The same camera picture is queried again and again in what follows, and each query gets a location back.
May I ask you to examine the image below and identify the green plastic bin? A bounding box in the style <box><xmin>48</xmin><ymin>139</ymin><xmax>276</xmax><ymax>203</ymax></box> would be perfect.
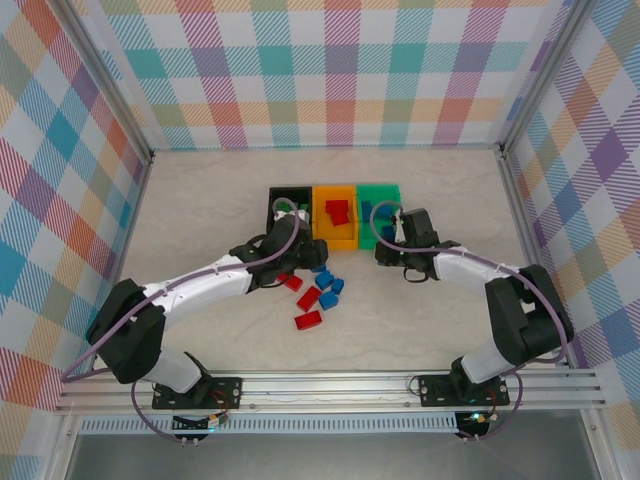
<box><xmin>356</xmin><ymin>183</ymin><xmax>404</xmax><ymax>250</ymax></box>

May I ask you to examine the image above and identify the orange plastic bin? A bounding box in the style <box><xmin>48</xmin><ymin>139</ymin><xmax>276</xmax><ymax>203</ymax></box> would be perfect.
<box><xmin>311</xmin><ymin>184</ymin><xmax>362</xmax><ymax>251</ymax></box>

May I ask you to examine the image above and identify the black plastic bin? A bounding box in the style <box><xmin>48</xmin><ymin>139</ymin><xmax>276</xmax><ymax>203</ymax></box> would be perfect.
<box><xmin>268</xmin><ymin>185</ymin><xmax>315</xmax><ymax>236</ymax></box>

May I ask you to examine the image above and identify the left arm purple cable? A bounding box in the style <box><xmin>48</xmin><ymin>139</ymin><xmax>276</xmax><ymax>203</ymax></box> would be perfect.
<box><xmin>60</xmin><ymin>197</ymin><xmax>302</xmax><ymax>445</ymax></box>

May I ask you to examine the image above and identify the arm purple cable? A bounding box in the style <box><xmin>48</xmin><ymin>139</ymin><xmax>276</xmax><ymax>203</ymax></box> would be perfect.
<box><xmin>60</xmin><ymin>197</ymin><xmax>302</xmax><ymax>445</ymax></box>
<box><xmin>369</xmin><ymin>201</ymin><xmax>575</xmax><ymax>444</ymax></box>

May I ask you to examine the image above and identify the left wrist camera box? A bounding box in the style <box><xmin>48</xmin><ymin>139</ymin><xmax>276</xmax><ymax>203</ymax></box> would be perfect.
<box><xmin>273</xmin><ymin>208</ymin><xmax>312</xmax><ymax>227</ymax></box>

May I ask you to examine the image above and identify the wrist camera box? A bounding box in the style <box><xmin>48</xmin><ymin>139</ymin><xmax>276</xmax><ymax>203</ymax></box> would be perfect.
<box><xmin>273</xmin><ymin>208</ymin><xmax>312</xmax><ymax>227</ymax></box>
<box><xmin>398</xmin><ymin>208</ymin><xmax>437</xmax><ymax>247</ymax></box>

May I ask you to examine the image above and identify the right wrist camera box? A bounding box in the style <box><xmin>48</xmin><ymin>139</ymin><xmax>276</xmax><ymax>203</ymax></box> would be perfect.
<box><xmin>398</xmin><ymin>208</ymin><xmax>437</xmax><ymax>247</ymax></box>

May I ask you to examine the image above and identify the aluminium side frame rail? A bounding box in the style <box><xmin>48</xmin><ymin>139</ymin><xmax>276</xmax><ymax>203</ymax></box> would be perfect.
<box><xmin>497</xmin><ymin>149</ymin><xmax>576</xmax><ymax>374</ymax></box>

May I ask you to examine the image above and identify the aluminium mounting rail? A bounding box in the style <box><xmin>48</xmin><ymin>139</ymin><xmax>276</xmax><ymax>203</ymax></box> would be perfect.
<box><xmin>53</xmin><ymin>368</ymin><xmax>610</xmax><ymax>415</ymax></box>

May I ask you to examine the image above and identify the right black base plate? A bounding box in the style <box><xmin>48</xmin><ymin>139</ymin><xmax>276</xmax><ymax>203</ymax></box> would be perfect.
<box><xmin>417</xmin><ymin>373</ymin><xmax>511</xmax><ymax>409</ymax></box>

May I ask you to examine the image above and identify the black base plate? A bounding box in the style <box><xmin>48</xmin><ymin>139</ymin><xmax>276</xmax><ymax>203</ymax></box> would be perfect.
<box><xmin>417</xmin><ymin>373</ymin><xmax>511</xmax><ymax>409</ymax></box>
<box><xmin>152</xmin><ymin>377</ymin><xmax>244</xmax><ymax>411</ymax></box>

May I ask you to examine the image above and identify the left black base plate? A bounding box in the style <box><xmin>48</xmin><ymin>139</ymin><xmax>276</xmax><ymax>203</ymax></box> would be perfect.
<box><xmin>152</xmin><ymin>377</ymin><xmax>244</xmax><ymax>411</ymax></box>

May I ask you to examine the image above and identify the white slotted cable duct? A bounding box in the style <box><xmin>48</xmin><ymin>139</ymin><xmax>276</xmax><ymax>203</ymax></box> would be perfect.
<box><xmin>79</xmin><ymin>412</ymin><xmax>459</xmax><ymax>435</ymax></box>

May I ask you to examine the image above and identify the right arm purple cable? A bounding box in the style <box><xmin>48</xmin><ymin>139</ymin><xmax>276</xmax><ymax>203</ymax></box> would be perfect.
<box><xmin>369</xmin><ymin>201</ymin><xmax>575</xmax><ymax>444</ymax></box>

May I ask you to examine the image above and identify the aluminium frame post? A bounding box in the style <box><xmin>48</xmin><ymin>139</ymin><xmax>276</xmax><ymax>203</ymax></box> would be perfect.
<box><xmin>498</xmin><ymin>0</ymin><xmax>599</xmax><ymax>162</ymax></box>
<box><xmin>47</xmin><ymin>0</ymin><xmax>155</xmax><ymax>164</ymax></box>

